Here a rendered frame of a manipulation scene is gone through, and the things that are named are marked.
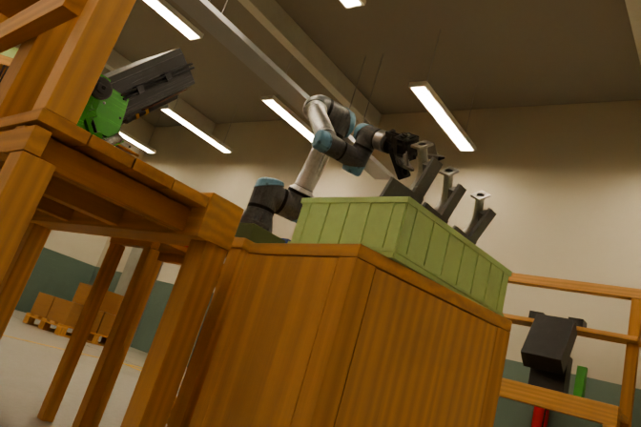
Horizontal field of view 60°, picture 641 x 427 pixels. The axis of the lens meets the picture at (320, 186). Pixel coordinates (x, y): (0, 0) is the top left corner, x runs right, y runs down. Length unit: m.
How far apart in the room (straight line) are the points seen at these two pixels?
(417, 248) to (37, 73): 1.28
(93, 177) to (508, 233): 6.22
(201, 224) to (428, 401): 0.84
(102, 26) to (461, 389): 1.40
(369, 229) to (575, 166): 6.15
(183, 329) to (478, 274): 0.91
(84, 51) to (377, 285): 0.98
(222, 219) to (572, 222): 5.83
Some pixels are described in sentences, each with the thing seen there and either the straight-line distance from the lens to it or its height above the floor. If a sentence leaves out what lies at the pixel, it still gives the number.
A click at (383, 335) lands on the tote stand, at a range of 1.46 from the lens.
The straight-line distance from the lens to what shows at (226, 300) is 2.06.
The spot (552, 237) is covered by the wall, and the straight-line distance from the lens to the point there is 7.23.
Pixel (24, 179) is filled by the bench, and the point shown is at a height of 0.70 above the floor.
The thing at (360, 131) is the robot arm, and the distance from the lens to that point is 2.06.
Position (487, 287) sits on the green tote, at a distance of 1.85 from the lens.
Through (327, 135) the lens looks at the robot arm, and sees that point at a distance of 1.98.
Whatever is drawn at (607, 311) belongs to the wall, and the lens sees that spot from 6.87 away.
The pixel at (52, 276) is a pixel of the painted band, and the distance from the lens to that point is 12.39.
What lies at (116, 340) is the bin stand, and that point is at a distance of 2.33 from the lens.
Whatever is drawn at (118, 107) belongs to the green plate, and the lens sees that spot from 2.39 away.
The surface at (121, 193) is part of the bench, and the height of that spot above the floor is 0.78.
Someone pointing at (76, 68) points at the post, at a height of 1.01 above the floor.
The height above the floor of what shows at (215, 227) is 0.80.
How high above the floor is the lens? 0.46
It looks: 18 degrees up
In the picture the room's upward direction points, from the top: 17 degrees clockwise
